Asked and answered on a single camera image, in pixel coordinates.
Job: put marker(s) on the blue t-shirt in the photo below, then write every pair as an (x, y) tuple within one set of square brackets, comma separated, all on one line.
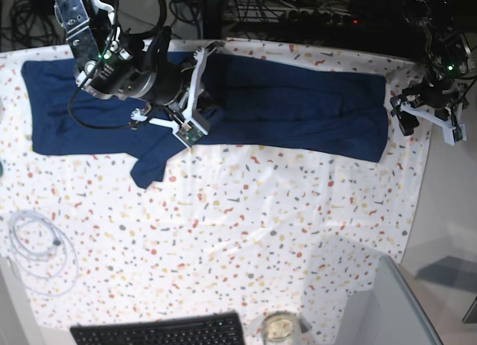
[(254, 102)]

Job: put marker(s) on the terrazzo patterned tablecloth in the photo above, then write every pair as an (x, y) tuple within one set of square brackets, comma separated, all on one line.
[(244, 228)]

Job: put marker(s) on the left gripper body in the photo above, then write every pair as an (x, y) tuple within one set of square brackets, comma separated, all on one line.
[(438, 96)]

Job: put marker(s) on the glass jar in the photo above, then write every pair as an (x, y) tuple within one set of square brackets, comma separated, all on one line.
[(281, 328)]

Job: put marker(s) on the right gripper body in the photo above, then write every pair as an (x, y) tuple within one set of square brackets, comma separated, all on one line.
[(122, 78)]

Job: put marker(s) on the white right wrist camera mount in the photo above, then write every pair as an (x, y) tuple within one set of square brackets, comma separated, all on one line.
[(182, 115)]

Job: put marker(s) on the black power strip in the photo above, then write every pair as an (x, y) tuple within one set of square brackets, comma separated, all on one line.
[(256, 11)]

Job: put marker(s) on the black keyboard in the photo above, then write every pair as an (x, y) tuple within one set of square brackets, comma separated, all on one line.
[(224, 328)]

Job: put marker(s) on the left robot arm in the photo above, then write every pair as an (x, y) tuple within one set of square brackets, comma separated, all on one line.
[(447, 54)]

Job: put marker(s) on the grey monitor edge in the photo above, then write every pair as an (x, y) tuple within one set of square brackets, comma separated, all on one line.
[(388, 313)]

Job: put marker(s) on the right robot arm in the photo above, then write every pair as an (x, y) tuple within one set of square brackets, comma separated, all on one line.
[(93, 29)]

